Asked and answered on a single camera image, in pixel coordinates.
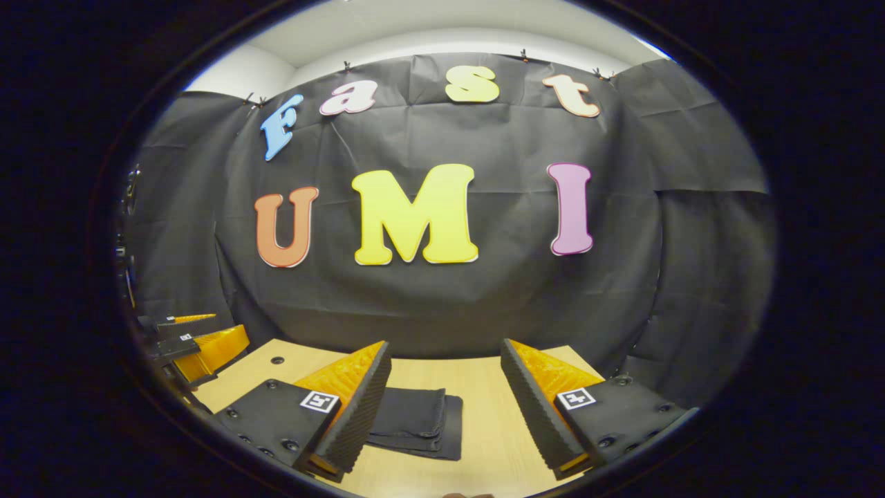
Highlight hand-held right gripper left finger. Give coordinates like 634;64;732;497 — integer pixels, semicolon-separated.
213;340;393;483

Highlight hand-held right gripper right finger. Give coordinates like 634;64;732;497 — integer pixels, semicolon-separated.
501;338;694;481

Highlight dark grey jeans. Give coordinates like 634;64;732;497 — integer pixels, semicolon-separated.
366;387;465;462

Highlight black backdrop cloth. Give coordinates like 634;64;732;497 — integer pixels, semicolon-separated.
124;52;779;409

